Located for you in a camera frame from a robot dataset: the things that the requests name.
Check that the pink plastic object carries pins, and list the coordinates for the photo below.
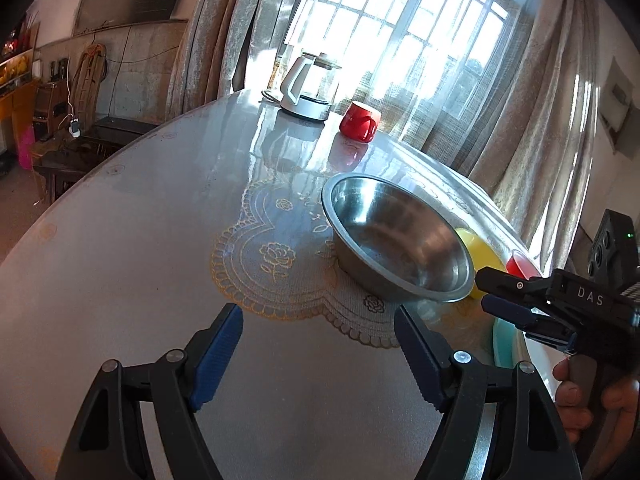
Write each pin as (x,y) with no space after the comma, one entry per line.
(26,147)

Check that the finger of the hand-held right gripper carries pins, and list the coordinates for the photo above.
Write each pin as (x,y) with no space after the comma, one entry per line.
(505,307)
(515,287)

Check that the yellow wooden cabinet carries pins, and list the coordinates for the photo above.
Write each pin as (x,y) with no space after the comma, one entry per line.
(15,105)

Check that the stainless steel bowl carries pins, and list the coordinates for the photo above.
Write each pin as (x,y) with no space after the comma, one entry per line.
(395,240)

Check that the yellow plastic bowl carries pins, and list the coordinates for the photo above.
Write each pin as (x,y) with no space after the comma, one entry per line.
(482,255)

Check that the beige patterned curtain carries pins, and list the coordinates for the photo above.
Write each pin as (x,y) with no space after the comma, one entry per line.
(540,135)
(220,50)

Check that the sheer white curtain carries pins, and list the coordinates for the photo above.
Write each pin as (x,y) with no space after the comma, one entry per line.
(435,130)

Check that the teal plastic plate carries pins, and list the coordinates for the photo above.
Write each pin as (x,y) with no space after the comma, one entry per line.
(507,345)

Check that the red mug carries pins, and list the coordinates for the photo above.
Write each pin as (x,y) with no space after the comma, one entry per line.
(357,120)

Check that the glass electric kettle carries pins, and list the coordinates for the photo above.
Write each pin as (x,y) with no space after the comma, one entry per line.
(300,95)

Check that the red plastic bowl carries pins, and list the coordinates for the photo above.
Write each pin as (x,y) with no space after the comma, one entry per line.
(520,262)

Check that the wall box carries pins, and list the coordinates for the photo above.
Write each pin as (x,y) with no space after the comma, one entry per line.
(615,110)

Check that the dark low table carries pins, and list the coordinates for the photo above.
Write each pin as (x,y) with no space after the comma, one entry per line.
(100,135)

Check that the large barred window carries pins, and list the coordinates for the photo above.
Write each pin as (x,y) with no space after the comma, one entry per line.
(400,25)

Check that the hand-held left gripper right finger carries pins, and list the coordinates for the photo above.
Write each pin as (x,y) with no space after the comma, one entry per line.
(420,360)

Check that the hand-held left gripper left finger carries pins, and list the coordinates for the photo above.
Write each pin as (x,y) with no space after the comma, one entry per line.
(217,355)

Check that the person's right hand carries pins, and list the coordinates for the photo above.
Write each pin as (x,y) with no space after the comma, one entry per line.
(572,410)

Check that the wooden folding chair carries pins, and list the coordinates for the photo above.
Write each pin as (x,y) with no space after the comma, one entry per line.
(92,75)

